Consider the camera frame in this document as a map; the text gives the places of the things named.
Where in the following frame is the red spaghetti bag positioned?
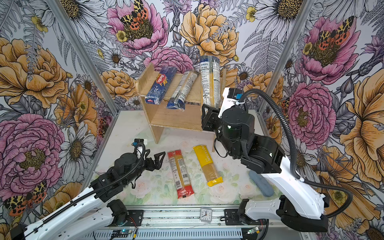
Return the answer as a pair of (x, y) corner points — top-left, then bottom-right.
(167, 150), (194, 199)

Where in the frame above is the yellow spaghetti bag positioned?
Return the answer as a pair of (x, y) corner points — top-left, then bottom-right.
(193, 145), (223, 187)

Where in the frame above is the blue-end spaghetti bag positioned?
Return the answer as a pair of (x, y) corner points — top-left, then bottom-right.
(166, 70), (199, 111)
(200, 56), (221, 109)

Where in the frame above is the blue Barilla spaghetti box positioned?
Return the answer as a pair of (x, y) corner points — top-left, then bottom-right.
(145, 66), (178, 105)

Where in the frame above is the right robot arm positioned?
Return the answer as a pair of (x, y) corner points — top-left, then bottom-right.
(202, 88), (329, 232)

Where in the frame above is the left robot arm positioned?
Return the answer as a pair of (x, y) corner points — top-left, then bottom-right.
(10, 139), (166, 240)

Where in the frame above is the green circuit board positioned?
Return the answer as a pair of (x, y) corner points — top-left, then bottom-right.
(110, 230), (137, 240)

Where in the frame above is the grey blue flat pad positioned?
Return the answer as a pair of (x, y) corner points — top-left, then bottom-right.
(249, 171), (275, 197)

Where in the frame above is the small white clock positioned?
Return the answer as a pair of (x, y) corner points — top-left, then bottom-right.
(200, 208), (213, 223)

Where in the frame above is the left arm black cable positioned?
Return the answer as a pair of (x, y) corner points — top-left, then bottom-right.
(17, 142), (147, 238)

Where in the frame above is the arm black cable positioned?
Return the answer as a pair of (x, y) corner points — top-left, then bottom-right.
(17, 142), (147, 238)
(238, 88), (354, 219)

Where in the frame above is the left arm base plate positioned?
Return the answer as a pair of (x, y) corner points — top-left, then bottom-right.
(116, 210), (144, 227)

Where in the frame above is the aluminium front rail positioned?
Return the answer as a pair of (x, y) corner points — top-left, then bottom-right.
(49, 205), (316, 240)

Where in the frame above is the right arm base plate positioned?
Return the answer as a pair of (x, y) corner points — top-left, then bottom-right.
(220, 209), (267, 226)

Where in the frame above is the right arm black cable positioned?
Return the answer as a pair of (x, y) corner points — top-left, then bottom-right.
(238, 88), (354, 219)

